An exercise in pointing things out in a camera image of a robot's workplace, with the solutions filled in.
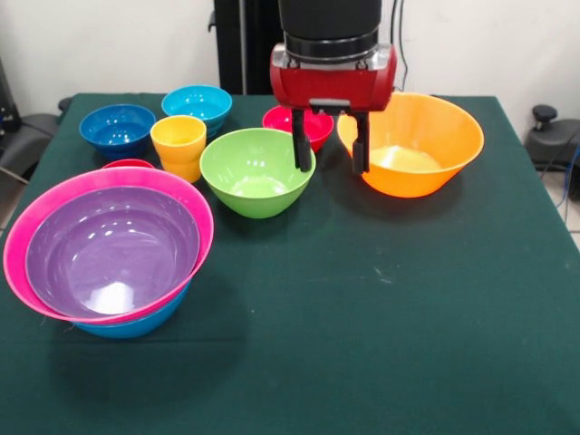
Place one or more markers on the green bowl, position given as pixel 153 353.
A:
pixel 249 163

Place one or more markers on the purple bowl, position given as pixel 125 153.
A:
pixel 113 254

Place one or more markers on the dark green tablecloth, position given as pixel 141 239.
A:
pixel 408 362

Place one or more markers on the yellow cup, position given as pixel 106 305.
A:
pixel 179 149

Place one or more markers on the red cup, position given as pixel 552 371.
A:
pixel 128 163

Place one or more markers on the large light blue bowl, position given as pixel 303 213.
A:
pixel 136 328

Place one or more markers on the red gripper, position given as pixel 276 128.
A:
pixel 331 88

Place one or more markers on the black chair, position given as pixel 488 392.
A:
pixel 27 136

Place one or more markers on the black table clamp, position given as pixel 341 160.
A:
pixel 64 104

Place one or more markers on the small light blue bowl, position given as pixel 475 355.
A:
pixel 197 102

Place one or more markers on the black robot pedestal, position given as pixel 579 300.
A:
pixel 249 45

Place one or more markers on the large orange bowl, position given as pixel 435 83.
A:
pixel 430 131

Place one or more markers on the small dark blue bowl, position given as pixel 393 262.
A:
pixel 115 129

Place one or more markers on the black knobbed device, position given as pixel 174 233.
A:
pixel 550 140

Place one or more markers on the large pink bowl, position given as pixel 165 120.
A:
pixel 18 254

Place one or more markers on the small red bowl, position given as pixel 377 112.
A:
pixel 278 120

